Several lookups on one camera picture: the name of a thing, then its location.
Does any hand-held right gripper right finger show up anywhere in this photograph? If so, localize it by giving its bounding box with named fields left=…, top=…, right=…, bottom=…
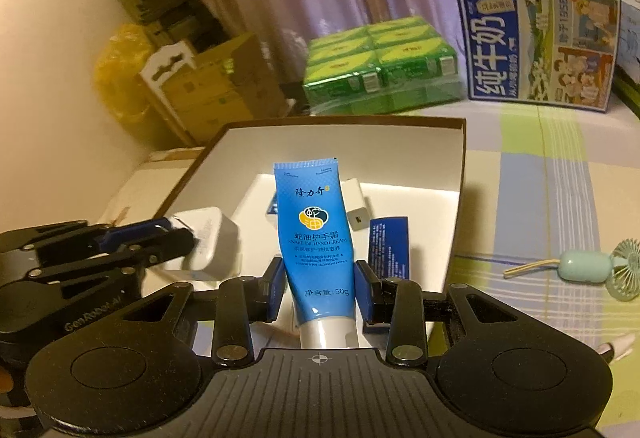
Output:
left=354, top=260, right=506, bottom=363

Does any yellow plastic bag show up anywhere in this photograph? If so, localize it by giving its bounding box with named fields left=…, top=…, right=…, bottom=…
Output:
left=95, top=22, right=161, bottom=139

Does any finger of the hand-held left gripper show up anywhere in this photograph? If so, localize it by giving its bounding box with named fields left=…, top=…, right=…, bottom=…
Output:
left=0, top=218, right=174, bottom=269
left=30, top=230, right=196, bottom=294

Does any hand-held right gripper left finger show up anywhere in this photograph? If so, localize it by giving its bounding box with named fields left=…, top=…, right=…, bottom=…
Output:
left=122, top=257, right=286, bottom=359

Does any brown cardboard box white inside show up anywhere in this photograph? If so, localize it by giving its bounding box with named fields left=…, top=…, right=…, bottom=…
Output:
left=150, top=117, right=468, bottom=349

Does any pack of green boxes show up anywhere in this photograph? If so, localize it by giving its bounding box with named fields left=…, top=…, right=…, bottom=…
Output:
left=302, top=15, right=458, bottom=116

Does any mint handheld fan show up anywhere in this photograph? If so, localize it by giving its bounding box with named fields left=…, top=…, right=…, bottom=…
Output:
left=502, top=254, right=640, bottom=306

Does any dark blue printed packet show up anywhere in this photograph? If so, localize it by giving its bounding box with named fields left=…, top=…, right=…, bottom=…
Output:
left=367, top=216, right=412, bottom=281

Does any blue milk carton case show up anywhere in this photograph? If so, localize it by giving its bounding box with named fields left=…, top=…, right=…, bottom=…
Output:
left=452, top=0, right=623, bottom=113

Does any checked bed sheet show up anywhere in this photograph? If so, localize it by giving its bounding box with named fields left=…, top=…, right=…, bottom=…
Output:
left=300, top=92, right=640, bottom=359

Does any white charger block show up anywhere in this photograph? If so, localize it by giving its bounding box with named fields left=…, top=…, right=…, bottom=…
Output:
left=341, top=178, right=372, bottom=233

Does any white plug adapter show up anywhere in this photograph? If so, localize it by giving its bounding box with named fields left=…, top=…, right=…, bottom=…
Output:
left=170, top=207, right=240, bottom=283

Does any blue hand cream tube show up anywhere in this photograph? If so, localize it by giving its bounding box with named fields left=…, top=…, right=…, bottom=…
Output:
left=272, top=157, right=361, bottom=349

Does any yellow cardboard carton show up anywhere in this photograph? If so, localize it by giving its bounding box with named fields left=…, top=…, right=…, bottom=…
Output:
left=140, top=34, right=288, bottom=146

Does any small white pink object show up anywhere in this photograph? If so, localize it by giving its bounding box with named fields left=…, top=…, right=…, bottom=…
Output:
left=597, top=335, right=636, bottom=361

